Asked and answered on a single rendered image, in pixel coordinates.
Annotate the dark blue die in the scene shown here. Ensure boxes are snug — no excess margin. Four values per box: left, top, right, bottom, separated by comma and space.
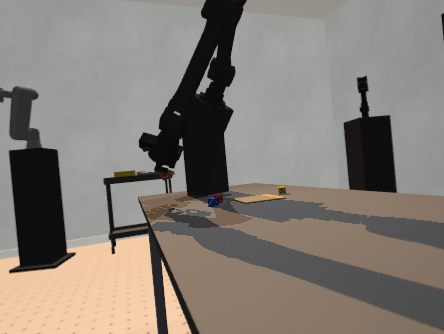
208, 197, 219, 206

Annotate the tan flat mat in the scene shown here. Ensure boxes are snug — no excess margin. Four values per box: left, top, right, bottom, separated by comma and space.
233, 194, 286, 204

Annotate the red die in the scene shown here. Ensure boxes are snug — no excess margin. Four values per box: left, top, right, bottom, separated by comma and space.
213, 195, 223, 203

